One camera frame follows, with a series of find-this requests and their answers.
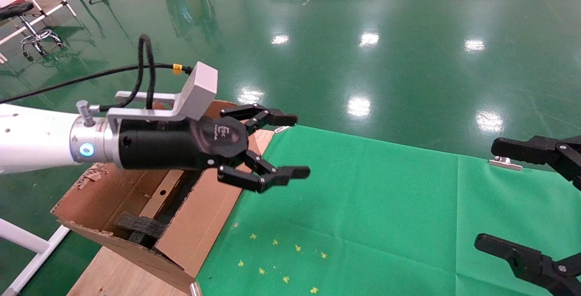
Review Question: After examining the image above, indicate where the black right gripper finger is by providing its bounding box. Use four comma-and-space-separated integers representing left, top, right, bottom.
490, 136, 581, 192
474, 234, 581, 296

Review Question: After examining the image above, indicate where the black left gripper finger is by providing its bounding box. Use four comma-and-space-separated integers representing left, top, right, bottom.
217, 150, 311, 193
220, 104, 299, 133

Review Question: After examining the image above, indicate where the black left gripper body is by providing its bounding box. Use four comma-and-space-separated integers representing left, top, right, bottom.
118, 117, 250, 172

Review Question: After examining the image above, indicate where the large open cardboard carton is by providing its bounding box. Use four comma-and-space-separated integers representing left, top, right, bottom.
51, 100, 275, 294

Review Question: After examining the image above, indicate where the black foam block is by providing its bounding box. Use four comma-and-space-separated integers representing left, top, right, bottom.
113, 211, 168, 247

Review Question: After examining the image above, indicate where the green cloth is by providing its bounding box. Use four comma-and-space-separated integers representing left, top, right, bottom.
195, 126, 581, 296

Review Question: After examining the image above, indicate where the black chrome stool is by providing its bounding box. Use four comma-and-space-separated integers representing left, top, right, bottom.
0, 2, 64, 63

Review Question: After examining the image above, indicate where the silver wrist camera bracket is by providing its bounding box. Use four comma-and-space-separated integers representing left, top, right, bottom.
76, 61, 218, 126

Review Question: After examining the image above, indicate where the black cable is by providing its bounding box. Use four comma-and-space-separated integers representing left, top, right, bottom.
0, 35, 193, 110

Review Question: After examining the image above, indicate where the white metal frame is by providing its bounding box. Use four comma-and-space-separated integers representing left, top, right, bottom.
0, 218, 71, 296

